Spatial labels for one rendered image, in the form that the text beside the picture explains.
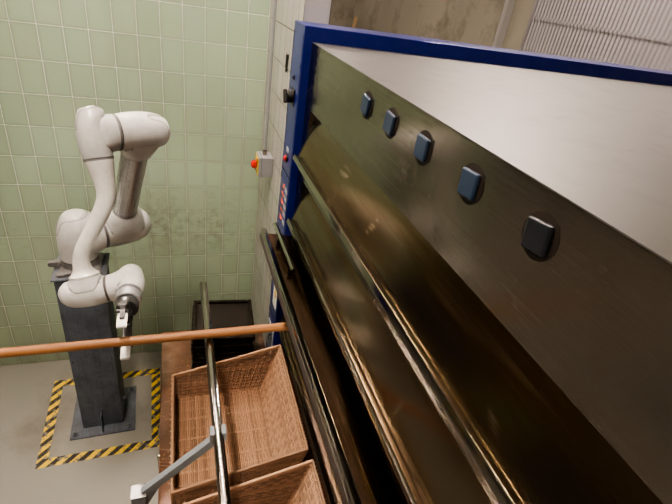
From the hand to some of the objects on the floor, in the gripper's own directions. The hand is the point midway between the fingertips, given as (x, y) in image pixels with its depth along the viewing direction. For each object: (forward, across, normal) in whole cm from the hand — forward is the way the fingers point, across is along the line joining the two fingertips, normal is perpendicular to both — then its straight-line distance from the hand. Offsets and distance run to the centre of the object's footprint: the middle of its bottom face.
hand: (123, 341), depth 148 cm
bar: (+30, +119, -14) cm, 123 cm away
